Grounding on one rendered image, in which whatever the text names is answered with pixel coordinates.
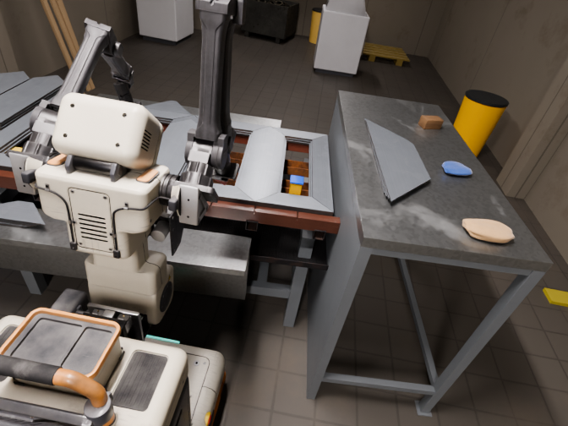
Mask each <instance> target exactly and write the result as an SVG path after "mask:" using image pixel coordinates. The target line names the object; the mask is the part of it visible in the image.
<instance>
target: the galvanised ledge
mask: <svg viewBox="0 0 568 426"><path fill-rule="evenodd" d="M36 209H37V210H38V212H39V214H40V216H41V218H42V220H43V221H44V223H45V225H38V226H36V225H35V227H34V226H32V227H26V228H25V227H23V228H20V227H9V226H3V225H0V244H7V245H13V246H20V247H26V248H33V249H45V250H51V251H58V252H64V253H71V254H82V255H90V254H88V253H84V252H80V251H76V250H72V249H71V248H70V241H69V235H68V227H67V222H66V221H64V220H58V219H54V218H52V217H50V216H48V215H46V214H45V213H44V211H43V210H42V209H39V208H36ZM251 240H252V238H249V237H242V236H236V235H230V234H224V233H217V232H206V231H199V230H193V229H187V228H184V229H183V235H182V240H181V243H180V244H179V246H178V248H177V251H176V252H175V254H174V255H173V256H172V250H171V239H170V232H169V233H168V234H167V237H166V238H165V240H164V241H162V242H157V241H156V240H154V239H153V238H152V237H151V236H149V237H148V250H153V251H157V252H161V253H164V254H165V255H166V257H167V264H168V265H172V266H173V267H177V268H184V269H190V270H202V271H209V272H215V273H222V274H228V275H235V276H245V272H246V268H247V263H248V258H249V250H250V246H251Z"/></svg>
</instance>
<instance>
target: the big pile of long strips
mask: <svg viewBox="0 0 568 426"><path fill-rule="evenodd" d="M62 84H63V80H62V79H61V78H60V77H59V76H58V75H53V76H45V77H36V78H32V79H30V78H29V77H28V76H27V74H26V73H25V72H24V71H21V72H12V73H2V74H0V131H1V130H3V129H4V128H6V127H7V126H8V125H10V124H11V123H14V122H15V121H17V120H18V119H20V118H21V117H23V116H24V115H25V114H27V113H29V112H31V111H32V110H34V109H35V107H38V106H39V105H40V103H41V100H46V101H48V100H49V99H51V98H53V97H54V96H55V95H56V94H57V93H58V92H59V90H60V88H61V86H62Z"/></svg>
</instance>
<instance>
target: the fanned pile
mask: <svg viewBox="0 0 568 426"><path fill-rule="evenodd" d="M0 225H3V226H9V227H20V228H23V227H25V228H26V227H32V226H34V227H35V226H38V225H45V223H44V221H43V220H42V218H41V216H40V214H39V212H38V210H37V209H36V207H35V205H34V203H31V202H25V201H14V202H7V203H4V204H0Z"/></svg>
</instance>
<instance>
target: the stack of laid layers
mask: <svg viewBox="0 0 568 426"><path fill-rule="evenodd" d="M155 118H156V119H157V120H158V121H159V122H160V123H163V124H170V123H175V122H180V121H183V120H188V119H192V120H194V121H195V122H196V123H198V120H199V119H198V118H197V117H196V116H195V115H192V116H187V117H180V118H175V119H170V118H163V117H155ZM233 129H234V130H235V131H236V133H237V134H238V135H244V136H249V139H248V143H247V147H246V150H245V152H244V156H243V160H242V164H241V166H240V169H239V173H238V177H237V181H236V183H235V186H237V185H238V180H239V178H240V174H241V171H242V168H243V163H244V160H245V156H246V154H247V151H248V147H249V142H250V140H251V136H252V133H253V131H250V130H244V129H238V128H233ZM31 133H32V132H31V131H30V128H28V129H26V130H25V131H24V132H22V133H21V134H19V135H18V136H16V137H15V138H13V139H12V140H10V141H9V142H8V143H7V144H5V145H3V146H2V147H1V148H0V153H4V154H6V152H7V150H12V149H13V148H14V147H16V146H17V145H19V144H20V143H22V142H23V141H24V140H26V139H27V138H29V137H30V136H31ZM287 142H290V143H296V144H302V145H308V146H309V197H313V146H312V140H311V139H302V138H296V137H291V136H286V135H285V139H284V146H283V153H282V160H281V173H280V179H279V186H278V192H279V193H280V192H281V183H282V176H283V168H284V161H285V154H286V146H287ZM187 165H188V163H186V162H184V164H183V167H182V169H181V170H180V172H179V174H178V175H179V176H181V173H182V172H186V169H187ZM0 170H4V171H10V172H12V171H13V169H12V167H4V166H0ZM218 200H220V201H226V202H233V203H239V204H245V205H255V207H256V205H257V206H263V207H269V208H275V209H281V210H293V211H297V212H305V213H311V214H317V215H323V216H333V214H334V212H328V211H322V210H311V209H304V208H298V207H291V206H285V205H274V204H268V203H262V202H256V201H250V200H243V199H232V198H226V197H220V196H219V199H218Z"/></svg>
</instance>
